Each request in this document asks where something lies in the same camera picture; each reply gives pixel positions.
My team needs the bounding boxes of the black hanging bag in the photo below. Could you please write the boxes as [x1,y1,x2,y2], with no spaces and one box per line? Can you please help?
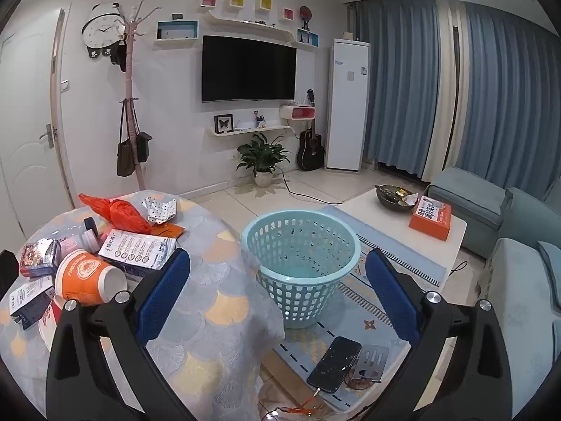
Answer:
[135,131,153,163]

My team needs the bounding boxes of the orange cardboard box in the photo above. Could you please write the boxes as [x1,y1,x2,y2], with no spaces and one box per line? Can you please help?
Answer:
[408,195,454,242]

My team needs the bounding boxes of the black wall television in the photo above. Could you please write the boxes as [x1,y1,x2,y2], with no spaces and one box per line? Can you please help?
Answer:
[202,34,297,103]

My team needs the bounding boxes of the orange paper cup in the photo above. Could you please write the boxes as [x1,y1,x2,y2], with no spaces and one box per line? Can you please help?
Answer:
[55,249,129,307]

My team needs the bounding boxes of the panda wall clock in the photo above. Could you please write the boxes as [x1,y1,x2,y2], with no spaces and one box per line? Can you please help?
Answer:
[82,4,126,60]

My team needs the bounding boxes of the orange packet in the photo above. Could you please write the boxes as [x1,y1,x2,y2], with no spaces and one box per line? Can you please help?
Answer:
[149,223,185,238]

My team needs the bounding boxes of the dark hanging cloth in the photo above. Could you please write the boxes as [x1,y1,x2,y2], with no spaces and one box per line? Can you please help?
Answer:
[109,37,128,73]

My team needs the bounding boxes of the black acoustic guitar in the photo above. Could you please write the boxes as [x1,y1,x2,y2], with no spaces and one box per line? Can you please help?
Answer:
[297,89,326,172]

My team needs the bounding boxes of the brown hanging bag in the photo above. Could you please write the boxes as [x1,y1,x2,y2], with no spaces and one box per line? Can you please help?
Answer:
[116,96,137,178]

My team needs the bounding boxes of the red white wall box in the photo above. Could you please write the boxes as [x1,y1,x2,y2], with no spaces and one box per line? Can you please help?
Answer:
[279,104,316,122]

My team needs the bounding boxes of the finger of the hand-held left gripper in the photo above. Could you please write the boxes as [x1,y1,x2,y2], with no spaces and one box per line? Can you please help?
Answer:
[0,250,19,301]

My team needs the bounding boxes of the white wavy wall shelf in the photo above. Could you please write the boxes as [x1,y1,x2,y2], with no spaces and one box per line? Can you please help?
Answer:
[153,10,318,51]

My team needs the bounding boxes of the blue box wall shelf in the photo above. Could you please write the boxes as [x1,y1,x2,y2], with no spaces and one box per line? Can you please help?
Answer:
[157,20,200,40]

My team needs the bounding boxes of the black smartphone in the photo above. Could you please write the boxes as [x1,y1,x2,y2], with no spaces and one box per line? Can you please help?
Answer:
[307,336,362,394]

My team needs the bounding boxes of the grey phone stand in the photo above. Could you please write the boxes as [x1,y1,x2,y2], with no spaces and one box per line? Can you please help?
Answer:
[348,344,390,384]

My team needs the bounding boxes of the white patterned wrapper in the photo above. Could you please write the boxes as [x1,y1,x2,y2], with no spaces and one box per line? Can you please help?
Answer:
[142,196,177,224]

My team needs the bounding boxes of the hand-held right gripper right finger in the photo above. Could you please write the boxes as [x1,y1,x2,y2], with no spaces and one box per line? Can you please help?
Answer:
[364,248,515,421]

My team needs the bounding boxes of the pink coat rack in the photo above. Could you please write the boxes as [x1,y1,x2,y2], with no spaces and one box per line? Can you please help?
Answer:
[117,0,163,191]

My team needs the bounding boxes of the white box blue print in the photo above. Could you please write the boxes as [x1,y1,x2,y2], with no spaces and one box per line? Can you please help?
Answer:
[97,230,178,277]

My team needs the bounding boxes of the white low wall shelf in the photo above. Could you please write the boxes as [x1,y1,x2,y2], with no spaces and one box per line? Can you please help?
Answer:
[209,124,292,138]

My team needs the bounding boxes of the small colourful box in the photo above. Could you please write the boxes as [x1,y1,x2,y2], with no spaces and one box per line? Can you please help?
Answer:
[20,238,61,278]

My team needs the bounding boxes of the blue beige curtain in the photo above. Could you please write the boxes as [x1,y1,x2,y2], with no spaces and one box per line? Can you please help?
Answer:
[351,0,561,194]

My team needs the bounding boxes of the light blue plastic basket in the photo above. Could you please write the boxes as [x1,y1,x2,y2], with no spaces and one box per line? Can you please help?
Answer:
[241,210,362,329]

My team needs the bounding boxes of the white coffee table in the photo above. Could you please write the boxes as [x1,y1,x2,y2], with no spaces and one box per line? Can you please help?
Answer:
[339,188,468,286]

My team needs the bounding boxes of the red white paper cup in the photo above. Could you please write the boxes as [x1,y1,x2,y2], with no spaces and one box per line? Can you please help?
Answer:
[39,295,66,352]

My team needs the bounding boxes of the black floor cable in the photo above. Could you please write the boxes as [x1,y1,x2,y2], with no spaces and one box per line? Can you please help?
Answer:
[274,162,345,205]

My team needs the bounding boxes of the white bottle pink label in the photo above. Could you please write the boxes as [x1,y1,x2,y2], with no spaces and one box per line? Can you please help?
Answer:
[59,217,115,255]

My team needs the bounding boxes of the potted green plant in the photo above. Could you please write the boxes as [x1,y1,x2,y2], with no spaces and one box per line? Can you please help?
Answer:
[235,132,291,188]

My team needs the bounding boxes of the teal sofa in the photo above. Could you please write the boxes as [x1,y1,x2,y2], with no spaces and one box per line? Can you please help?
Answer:
[423,167,561,404]

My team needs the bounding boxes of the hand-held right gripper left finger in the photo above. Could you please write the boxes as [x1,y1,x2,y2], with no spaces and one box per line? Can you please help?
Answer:
[46,249,191,421]

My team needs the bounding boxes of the orange plastic bag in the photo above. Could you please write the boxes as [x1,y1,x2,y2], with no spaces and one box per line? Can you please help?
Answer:
[78,193,154,235]

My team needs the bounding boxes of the blue patterned rug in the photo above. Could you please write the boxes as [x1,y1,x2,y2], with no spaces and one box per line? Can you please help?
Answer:
[258,205,443,413]

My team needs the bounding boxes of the dark bowl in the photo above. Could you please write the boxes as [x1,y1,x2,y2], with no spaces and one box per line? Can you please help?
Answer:
[376,184,420,208]

